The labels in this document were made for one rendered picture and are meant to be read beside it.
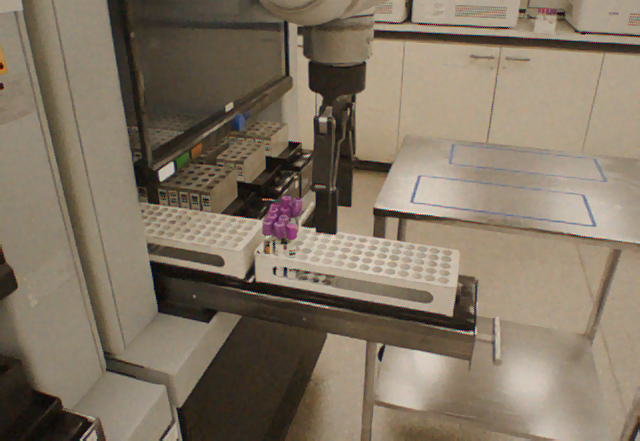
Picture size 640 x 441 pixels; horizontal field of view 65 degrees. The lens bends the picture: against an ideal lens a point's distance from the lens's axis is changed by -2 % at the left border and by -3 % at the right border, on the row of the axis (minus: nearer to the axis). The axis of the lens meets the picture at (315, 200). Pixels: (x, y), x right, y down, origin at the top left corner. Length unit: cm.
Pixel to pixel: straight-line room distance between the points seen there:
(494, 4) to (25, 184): 262
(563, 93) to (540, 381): 189
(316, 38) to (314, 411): 127
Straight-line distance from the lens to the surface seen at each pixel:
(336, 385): 177
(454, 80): 300
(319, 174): 65
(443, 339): 76
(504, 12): 297
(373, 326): 76
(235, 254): 79
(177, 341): 84
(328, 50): 63
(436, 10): 296
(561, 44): 305
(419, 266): 76
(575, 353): 162
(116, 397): 78
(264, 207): 101
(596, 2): 300
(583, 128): 313
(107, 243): 74
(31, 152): 62
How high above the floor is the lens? 128
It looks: 26 degrees down
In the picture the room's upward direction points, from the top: straight up
